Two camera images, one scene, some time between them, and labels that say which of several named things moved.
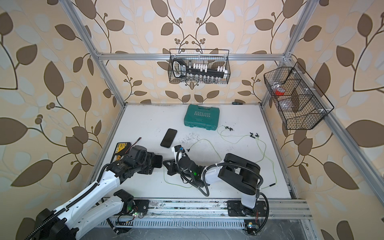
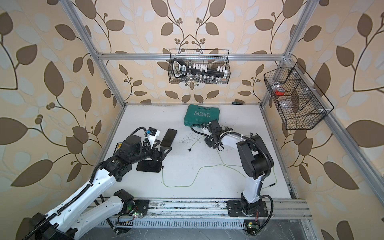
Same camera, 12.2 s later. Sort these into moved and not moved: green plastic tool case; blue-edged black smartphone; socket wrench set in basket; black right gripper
Moved: black right gripper
Not moved: green plastic tool case; socket wrench set in basket; blue-edged black smartphone
